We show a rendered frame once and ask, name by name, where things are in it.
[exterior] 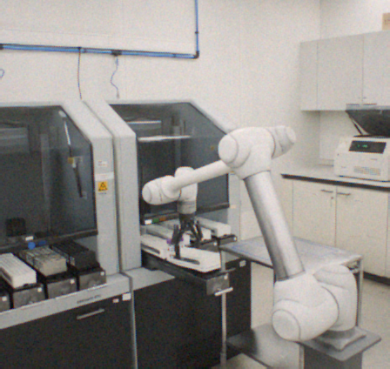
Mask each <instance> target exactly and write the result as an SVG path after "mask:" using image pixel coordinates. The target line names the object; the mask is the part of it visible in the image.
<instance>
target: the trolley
mask: <svg viewBox="0 0 390 369"><path fill-rule="evenodd" d="M294 240H295V242H296V245H297V247H298V253H299V256H300V259H301V262H302V265H303V266H304V269H305V271H306V272H309V273H311V274H312V275H313V276H314V275H315V273H316V272H317V270H318V269H319V268H320V267H321V266H322V265H325V264H337V265H349V264H351V263H353V262H356V261H357V265H353V268H355V270H352V271H350V272H351V273H352V274H354V273H356V285H357V310H356V321H355V325H356V326H358V327H360V328H361V300H362V272H363V265H364V258H365V255H364V254H358V253H354V252H349V251H346V250H342V249H340V248H336V247H332V246H330V245H324V244H321V243H318V242H314V241H312V240H308V239H304V238H300V237H297V238H296V237H294ZM264 241H265V240H264V238H263V235H262V236H259V237H256V238H249V239H246V240H242V241H239V242H235V243H231V244H228V245H221V246H219V260H220V267H219V269H220V270H222V271H224V270H225V252H227V253H230V254H231V255H234V256H237V257H240V258H243V259H246V260H249V261H251V262H253V263H256V264H259V265H262V266H264V267H267V268H269V269H272V270H273V267H272V262H271V260H270V257H269V255H268V252H267V249H266V245H265V243H264ZM276 281H278V279H277V277H276V275H275V272H274V270H273V287H274V285H275V282H276ZM219 339H220V368H219V369H228V368H227V367H226V344H228V345H229V346H230V347H232V348H234V349H235V350H237V351H240V352H242V353H243V354H244V355H245V356H247V357H249V358H250V359H253V360H254V361H256V362H258V363H259V364H262V365H263V366H265V367H266V368H268V369H304V347H303V346H300V345H299V344H297V343H295V342H292V341H287V340H285V339H282V338H281V337H280V336H279V335H278V334H277V332H276V330H275V329H274V327H273V325H272V321H269V322H267V323H265V324H263V325H259V326H257V327H254V328H252V329H251V330H247V331H244V332H241V333H239V334H237V335H234V336H232V337H230V338H228V339H226V338H225V293H223V294H220V295H219Z"/></svg>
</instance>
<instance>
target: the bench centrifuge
mask: <svg viewBox="0 0 390 369"><path fill-rule="evenodd" d="M345 112H346V113H347V114H348V115H349V118H351V121H352V120H353V121H354V122H355V123H353V125H354V126H355V128H356V129H357V131H358V132H359V133H360V135H354V136H345V137H340V141H339V144H338V146H337V148H336V150H335V151H334V157H333V174H334V175H338V176H339V177H344V176H346V177H353V178H365V179H372V180H379V181H381V182H387V181H390V105H352V106H347V107H346V109H345ZM353 121H352V122H353ZM356 123H357V124H358V125H359V126H360V127H361V128H362V129H363V130H364V131H365V132H367V133H370V134H364V135H363V132H361V131H360V129H359V127H358V126H357V124H356Z"/></svg>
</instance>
